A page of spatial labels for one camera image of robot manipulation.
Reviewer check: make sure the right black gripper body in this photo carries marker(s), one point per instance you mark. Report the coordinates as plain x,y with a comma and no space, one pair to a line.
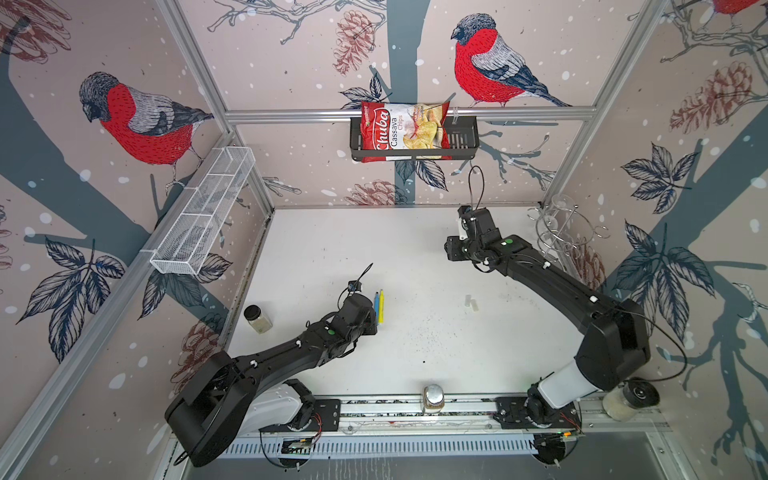
460,251

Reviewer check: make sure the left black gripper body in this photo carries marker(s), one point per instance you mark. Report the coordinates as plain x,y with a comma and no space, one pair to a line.
369,326

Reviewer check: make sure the blue pen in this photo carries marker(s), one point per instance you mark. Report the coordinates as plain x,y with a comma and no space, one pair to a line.
376,304

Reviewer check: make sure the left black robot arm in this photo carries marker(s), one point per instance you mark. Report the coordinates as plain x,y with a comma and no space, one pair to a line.
206,415

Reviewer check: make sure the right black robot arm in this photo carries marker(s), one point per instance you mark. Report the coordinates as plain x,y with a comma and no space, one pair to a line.
615,340

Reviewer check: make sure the yellow pen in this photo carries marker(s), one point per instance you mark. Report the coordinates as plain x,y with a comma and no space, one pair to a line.
380,306

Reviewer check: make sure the chrome spiral glass holder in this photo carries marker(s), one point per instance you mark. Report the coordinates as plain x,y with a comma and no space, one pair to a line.
566,236

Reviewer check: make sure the small jar black lid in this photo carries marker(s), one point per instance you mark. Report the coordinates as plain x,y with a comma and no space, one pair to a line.
257,319

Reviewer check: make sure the red cassava chips bag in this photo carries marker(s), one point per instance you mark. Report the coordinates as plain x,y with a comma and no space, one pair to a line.
392,126

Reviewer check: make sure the right jar black lid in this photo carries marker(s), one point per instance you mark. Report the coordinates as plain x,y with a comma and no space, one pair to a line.
626,400

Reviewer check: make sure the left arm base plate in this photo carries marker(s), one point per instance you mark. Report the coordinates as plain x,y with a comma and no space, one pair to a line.
324,418

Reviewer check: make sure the black wire basket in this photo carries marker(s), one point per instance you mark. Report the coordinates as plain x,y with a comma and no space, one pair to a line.
461,133

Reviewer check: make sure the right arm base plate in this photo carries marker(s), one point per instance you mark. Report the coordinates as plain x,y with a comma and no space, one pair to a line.
519,412

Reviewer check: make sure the white mesh wall shelf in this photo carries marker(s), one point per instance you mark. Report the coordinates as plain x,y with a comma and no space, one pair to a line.
192,235

